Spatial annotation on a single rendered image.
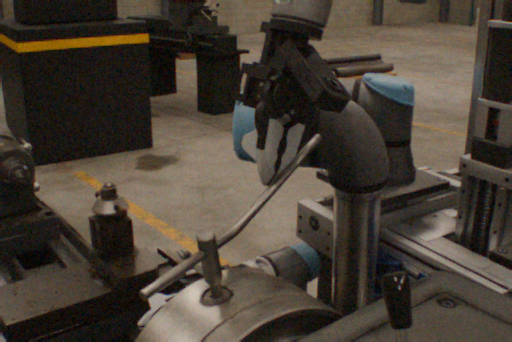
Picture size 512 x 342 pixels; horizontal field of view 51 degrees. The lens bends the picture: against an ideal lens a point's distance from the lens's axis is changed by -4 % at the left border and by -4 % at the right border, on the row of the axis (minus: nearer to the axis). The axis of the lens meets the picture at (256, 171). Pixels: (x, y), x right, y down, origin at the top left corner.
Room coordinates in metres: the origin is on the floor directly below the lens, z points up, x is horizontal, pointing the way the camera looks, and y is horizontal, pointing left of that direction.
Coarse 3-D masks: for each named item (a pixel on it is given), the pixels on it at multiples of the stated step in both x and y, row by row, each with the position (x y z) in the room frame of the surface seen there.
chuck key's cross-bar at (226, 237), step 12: (312, 144) 0.72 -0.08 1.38; (300, 156) 0.71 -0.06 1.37; (288, 168) 0.69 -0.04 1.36; (276, 180) 0.67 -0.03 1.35; (264, 192) 0.65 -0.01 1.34; (252, 204) 0.64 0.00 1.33; (264, 204) 0.64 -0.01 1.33; (252, 216) 0.62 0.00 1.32; (240, 228) 0.61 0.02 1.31; (228, 240) 0.59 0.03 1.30; (204, 252) 0.56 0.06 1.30; (180, 264) 0.54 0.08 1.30; (192, 264) 0.54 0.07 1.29; (168, 276) 0.52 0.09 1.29; (144, 288) 0.50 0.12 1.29; (156, 288) 0.50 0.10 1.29
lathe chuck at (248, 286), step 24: (192, 288) 0.60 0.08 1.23; (240, 288) 0.59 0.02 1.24; (264, 288) 0.59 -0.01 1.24; (288, 288) 0.61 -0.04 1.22; (168, 312) 0.57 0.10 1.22; (192, 312) 0.56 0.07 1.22; (216, 312) 0.55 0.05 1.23; (144, 336) 0.55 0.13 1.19; (168, 336) 0.54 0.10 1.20; (192, 336) 0.52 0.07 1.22
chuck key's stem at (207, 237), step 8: (200, 232) 0.58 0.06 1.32; (208, 232) 0.57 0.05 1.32; (200, 240) 0.56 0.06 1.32; (208, 240) 0.56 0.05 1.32; (216, 240) 0.57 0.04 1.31; (200, 248) 0.56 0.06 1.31; (208, 248) 0.56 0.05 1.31; (216, 248) 0.57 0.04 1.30; (208, 256) 0.56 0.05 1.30; (216, 256) 0.57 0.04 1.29; (208, 264) 0.56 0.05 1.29; (216, 264) 0.57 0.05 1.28; (208, 272) 0.56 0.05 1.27; (216, 272) 0.57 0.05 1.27; (208, 280) 0.57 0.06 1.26; (216, 280) 0.57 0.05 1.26; (216, 288) 0.57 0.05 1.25; (216, 296) 0.57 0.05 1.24
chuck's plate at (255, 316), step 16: (256, 304) 0.55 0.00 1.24; (272, 304) 0.56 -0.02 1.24; (288, 304) 0.56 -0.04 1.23; (304, 304) 0.57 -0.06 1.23; (320, 304) 0.59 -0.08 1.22; (240, 320) 0.53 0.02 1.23; (256, 320) 0.52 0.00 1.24; (272, 320) 0.53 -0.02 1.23; (288, 320) 0.55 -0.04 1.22; (304, 320) 0.57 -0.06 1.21; (320, 320) 0.58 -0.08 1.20; (336, 320) 0.59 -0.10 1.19; (208, 336) 0.51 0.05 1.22; (224, 336) 0.51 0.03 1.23; (240, 336) 0.50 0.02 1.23; (256, 336) 0.52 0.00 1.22; (272, 336) 0.54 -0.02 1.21; (288, 336) 0.55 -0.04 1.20; (304, 336) 0.56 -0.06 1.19
